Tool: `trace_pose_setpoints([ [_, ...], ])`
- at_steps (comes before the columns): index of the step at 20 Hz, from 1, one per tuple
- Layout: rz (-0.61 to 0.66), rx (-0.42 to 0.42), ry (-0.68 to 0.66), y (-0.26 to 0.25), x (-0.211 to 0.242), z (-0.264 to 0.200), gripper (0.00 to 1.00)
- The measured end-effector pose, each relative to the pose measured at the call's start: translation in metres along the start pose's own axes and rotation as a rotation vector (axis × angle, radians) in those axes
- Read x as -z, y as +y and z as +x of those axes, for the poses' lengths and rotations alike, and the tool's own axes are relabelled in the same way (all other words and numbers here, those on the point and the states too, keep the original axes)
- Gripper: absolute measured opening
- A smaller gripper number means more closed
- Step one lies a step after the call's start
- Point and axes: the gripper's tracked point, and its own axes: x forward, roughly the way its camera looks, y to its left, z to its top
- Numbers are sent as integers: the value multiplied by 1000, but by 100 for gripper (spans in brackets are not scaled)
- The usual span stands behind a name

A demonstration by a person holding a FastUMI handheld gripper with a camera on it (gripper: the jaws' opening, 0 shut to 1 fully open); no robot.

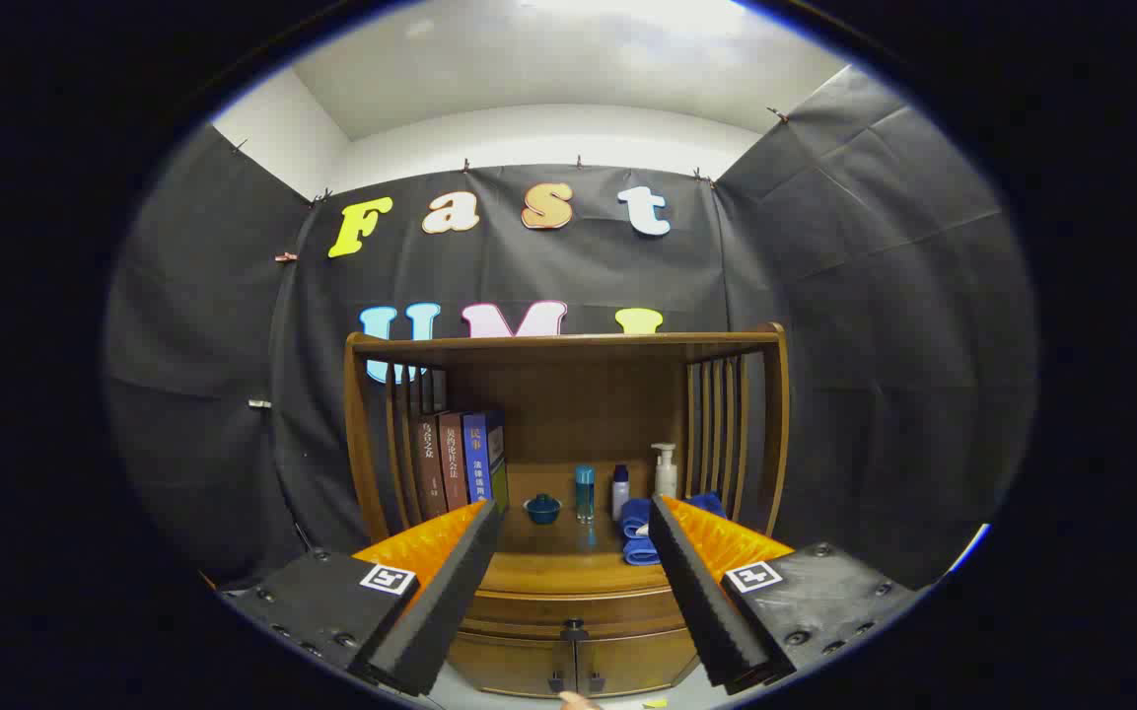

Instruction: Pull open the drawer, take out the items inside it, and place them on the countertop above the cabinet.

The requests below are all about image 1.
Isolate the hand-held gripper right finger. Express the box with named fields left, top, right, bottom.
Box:
left=649, top=493, right=924, bottom=696

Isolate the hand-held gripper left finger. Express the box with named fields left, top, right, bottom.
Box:
left=218, top=498, right=502, bottom=697

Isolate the wooden drawer with black knob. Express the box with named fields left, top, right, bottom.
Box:
left=458, top=588, right=695, bottom=644

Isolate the wooden cabinet door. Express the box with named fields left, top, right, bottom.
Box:
left=450, top=636, right=576, bottom=697
left=576, top=631, right=699, bottom=697

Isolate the wooden countertop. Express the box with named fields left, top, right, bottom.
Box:
left=474, top=461, right=687, bottom=598

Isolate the wooden cabinet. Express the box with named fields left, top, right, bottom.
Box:
left=344, top=323, right=791, bottom=699

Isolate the blue folded towel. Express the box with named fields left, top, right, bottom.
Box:
left=620, top=491, right=727, bottom=567

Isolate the dark brown book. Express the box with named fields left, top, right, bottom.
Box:
left=417, top=419, right=449, bottom=521

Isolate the reddish brown book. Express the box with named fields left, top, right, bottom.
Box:
left=438, top=412, right=470, bottom=512

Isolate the thick blue book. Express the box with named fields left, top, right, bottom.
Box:
left=462, top=409, right=510, bottom=509

